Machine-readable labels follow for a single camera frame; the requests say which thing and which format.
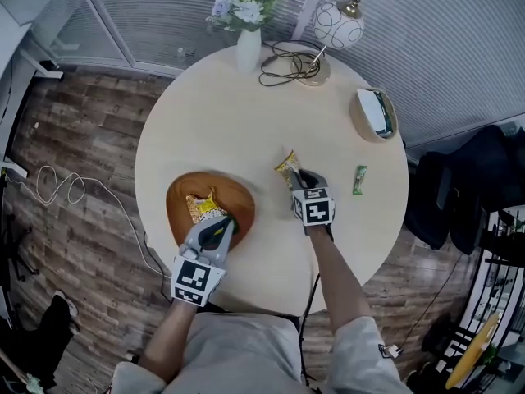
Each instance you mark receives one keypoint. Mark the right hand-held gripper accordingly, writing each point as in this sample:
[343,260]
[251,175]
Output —
[316,209]

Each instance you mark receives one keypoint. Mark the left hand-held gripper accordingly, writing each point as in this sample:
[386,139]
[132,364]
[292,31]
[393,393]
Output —
[193,279]

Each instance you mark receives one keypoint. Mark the small yellow orange snack packet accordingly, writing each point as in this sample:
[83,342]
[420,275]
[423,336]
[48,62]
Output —
[287,164]

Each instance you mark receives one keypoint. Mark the large green yellow snack bag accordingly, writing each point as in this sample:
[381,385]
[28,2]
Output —
[203,207]

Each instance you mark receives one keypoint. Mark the brown wooden tray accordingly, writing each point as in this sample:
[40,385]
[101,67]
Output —
[242,212]

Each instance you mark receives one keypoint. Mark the small green candy packet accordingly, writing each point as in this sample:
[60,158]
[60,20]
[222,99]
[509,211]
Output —
[359,181]

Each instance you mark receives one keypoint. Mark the person's right forearm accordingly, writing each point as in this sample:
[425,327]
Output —
[340,281]

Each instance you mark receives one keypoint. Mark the person's left forearm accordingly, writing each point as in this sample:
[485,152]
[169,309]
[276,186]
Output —
[170,339]

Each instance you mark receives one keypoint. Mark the metal shelf rack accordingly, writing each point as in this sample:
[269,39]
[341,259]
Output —
[492,285]

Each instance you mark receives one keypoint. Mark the white packet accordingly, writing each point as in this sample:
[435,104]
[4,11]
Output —
[369,107]

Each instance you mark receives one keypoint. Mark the dark green packet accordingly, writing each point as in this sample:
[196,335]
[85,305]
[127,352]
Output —
[387,113]

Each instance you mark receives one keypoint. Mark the person's grey shirt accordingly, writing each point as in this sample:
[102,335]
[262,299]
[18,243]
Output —
[246,359]

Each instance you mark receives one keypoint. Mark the white vase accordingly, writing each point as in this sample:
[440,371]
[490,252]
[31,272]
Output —
[248,51]

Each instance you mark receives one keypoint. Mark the white globe table lamp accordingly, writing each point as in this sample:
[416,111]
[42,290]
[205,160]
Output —
[338,27]

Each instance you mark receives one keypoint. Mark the black office chair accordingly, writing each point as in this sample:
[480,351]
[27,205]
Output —
[463,187]

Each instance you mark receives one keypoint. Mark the white blue flower bouquet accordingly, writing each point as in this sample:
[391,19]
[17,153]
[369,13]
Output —
[246,2]

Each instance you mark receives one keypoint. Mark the black stand base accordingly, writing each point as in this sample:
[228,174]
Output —
[20,261]

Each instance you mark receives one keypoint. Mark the white desk foot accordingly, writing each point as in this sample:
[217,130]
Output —
[16,170]

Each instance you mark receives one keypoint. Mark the yellow round board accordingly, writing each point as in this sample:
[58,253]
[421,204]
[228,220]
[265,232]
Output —
[476,351]

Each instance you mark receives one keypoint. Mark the white desk frame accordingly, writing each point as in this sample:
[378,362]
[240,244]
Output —
[49,72]

